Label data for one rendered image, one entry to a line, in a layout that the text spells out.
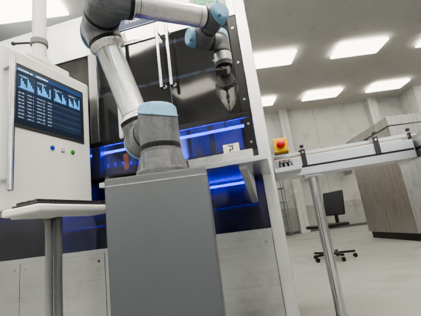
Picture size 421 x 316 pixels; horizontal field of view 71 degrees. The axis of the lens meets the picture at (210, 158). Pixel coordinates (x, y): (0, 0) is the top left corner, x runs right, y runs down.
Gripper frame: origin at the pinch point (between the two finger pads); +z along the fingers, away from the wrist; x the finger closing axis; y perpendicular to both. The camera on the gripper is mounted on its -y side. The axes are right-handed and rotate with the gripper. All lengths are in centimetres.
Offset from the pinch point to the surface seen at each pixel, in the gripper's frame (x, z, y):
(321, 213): -32, 46, 54
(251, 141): -4.0, 5.4, 38.8
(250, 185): -1.6, 29.9, 19.1
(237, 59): -4, -43, 39
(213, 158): 9.3, 19.5, 1.5
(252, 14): -24, -344, 407
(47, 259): 99, 51, 15
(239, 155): -0.7, 19.8, 1.5
